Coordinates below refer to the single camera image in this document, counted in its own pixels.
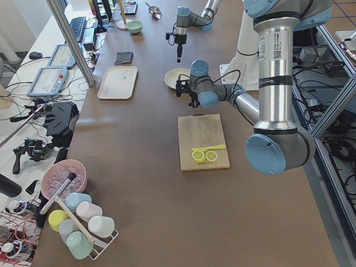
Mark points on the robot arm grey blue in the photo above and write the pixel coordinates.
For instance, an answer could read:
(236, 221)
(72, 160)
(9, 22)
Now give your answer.
(186, 18)
(262, 89)

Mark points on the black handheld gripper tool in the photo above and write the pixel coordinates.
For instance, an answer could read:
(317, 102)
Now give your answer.
(35, 148)

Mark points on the white shallow plate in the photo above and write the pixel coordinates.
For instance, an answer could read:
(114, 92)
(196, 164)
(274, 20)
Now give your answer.
(173, 75)

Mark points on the pink bowl with ice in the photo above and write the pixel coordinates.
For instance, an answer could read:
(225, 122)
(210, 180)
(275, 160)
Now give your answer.
(58, 174)

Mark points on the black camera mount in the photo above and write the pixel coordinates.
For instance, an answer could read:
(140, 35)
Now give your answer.
(60, 123)

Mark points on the yellow cup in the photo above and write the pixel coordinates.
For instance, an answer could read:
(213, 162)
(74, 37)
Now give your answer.
(55, 218)

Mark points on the green bowl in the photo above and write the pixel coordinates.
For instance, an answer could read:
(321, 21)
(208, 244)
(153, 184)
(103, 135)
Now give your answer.
(134, 26)

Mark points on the grey cup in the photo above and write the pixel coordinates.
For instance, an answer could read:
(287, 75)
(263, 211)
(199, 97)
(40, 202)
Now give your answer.
(66, 228)

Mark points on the black water bottle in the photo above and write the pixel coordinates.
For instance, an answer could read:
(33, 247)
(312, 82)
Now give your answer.
(8, 187)

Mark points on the white cup rack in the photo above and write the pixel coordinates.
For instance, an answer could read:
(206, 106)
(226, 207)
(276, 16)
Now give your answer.
(99, 246)

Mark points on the metal scoop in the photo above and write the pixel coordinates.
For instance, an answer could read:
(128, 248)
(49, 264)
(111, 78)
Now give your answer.
(154, 11)

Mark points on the wooden cutting board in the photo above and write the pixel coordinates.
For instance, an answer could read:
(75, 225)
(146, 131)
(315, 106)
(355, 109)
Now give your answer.
(199, 131)

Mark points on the metal black tipped tongs handle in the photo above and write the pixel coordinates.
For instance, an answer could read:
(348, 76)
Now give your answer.
(60, 190)

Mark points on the blue cup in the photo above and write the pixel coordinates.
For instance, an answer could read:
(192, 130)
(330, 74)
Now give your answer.
(74, 199)

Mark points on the lemon slice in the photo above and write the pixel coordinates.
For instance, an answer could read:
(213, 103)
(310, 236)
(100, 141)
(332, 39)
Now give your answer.
(198, 156)
(211, 156)

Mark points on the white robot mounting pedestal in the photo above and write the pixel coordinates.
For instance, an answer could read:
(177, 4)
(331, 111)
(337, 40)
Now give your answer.
(245, 62)

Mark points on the wooden mug tree stand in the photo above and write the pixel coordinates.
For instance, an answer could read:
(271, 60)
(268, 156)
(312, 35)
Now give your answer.
(122, 24)

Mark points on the mint green cup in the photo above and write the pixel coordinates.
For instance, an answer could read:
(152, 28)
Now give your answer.
(79, 245)

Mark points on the teach pendant near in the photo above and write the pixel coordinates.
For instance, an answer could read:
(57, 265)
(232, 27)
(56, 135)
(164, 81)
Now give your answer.
(48, 81)

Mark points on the pink cup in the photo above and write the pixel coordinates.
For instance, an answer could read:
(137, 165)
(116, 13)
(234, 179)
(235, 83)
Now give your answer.
(86, 210)

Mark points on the yellow plastic knife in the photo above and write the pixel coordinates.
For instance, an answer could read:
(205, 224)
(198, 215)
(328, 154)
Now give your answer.
(206, 148)

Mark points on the black tablet frame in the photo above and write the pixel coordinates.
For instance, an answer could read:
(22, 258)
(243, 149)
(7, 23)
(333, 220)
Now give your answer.
(130, 8)

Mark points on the aluminium frame post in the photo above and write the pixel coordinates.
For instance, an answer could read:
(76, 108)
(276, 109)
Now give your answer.
(64, 26)

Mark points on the black keyboard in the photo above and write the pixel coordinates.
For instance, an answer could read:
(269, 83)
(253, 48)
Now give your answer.
(77, 26)

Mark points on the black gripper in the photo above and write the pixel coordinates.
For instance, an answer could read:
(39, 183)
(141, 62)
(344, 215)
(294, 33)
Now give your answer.
(194, 97)
(179, 40)

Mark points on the computer mouse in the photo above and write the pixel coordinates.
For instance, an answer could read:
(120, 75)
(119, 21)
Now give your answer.
(35, 55)

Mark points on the cream rabbit tray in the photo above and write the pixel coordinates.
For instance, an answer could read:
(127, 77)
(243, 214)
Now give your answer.
(118, 83)

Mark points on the white cup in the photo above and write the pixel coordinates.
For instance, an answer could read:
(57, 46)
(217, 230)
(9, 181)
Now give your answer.
(102, 226)

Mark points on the teach pendant far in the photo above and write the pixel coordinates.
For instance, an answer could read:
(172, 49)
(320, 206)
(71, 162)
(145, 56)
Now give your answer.
(62, 56)

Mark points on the teach pendant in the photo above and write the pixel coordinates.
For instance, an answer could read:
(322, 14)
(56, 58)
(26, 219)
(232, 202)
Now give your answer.
(62, 56)
(48, 81)

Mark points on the dark grey folded cloth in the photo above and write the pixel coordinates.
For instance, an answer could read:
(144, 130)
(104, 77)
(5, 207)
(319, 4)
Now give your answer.
(123, 57)

